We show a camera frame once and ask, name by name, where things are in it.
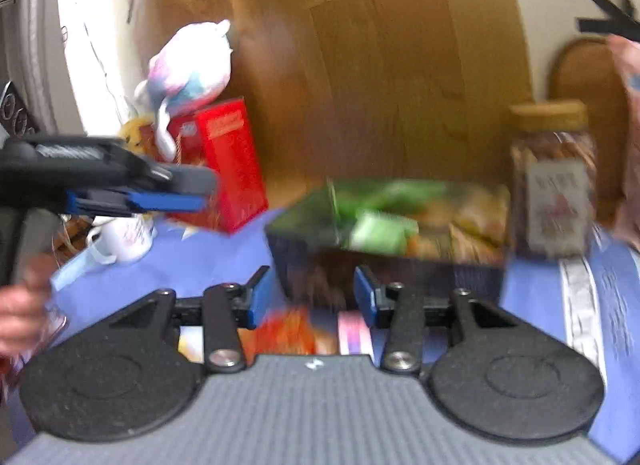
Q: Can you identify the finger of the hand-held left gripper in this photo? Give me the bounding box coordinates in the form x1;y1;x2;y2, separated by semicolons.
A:
69;192;208;219

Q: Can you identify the yellow duck toy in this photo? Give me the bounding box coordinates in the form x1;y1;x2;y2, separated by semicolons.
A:
119;116;157;156

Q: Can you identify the pink snack packet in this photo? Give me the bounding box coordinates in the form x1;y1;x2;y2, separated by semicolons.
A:
337;311;374;357

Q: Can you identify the blue printed bedsheet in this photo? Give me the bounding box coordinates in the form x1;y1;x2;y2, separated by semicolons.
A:
0;205;640;465

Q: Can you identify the orange snack packet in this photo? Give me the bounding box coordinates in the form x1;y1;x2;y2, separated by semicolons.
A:
240;307;342;357

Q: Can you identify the red gift bag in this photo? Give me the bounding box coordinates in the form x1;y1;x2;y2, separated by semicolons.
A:
167;97;269;236

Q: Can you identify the pink twisted snack bag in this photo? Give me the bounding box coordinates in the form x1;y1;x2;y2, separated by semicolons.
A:
606;35;640;247

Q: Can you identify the nut jar with gold lid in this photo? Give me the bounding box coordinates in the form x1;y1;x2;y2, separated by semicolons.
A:
509;101;599;261

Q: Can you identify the light green snack packet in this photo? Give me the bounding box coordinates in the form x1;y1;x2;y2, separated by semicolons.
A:
350;211;420;257

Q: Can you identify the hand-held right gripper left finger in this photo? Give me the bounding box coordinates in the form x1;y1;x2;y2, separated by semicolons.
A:
112;265;276;375

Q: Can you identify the thin black wall cable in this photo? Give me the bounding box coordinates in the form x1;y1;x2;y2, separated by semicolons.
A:
82;22;128;113

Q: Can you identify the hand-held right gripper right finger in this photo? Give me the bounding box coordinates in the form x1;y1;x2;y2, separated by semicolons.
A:
353;265;512;375

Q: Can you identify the dark appliance with knobs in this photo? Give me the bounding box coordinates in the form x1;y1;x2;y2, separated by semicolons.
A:
0;0;57;142

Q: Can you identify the wood-grain wall panel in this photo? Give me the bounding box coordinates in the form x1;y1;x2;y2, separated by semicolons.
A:
152;0;534;212

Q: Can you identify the dark green snack packet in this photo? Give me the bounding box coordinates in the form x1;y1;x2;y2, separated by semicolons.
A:
327;179;447;218

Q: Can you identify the yellow white snack packet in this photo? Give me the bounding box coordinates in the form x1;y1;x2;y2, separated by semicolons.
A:
177;327;206;365

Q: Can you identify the black cardboard box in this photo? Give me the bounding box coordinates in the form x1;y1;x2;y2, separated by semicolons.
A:
265;179;512;315

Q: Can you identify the white cup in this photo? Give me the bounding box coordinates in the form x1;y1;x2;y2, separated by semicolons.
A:
86;214;157;265

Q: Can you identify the pastel plush toy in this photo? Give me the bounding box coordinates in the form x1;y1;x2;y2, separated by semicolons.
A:
134;20;234;162

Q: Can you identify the person's left hand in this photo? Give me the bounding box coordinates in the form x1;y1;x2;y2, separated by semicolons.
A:
0;252;68;362

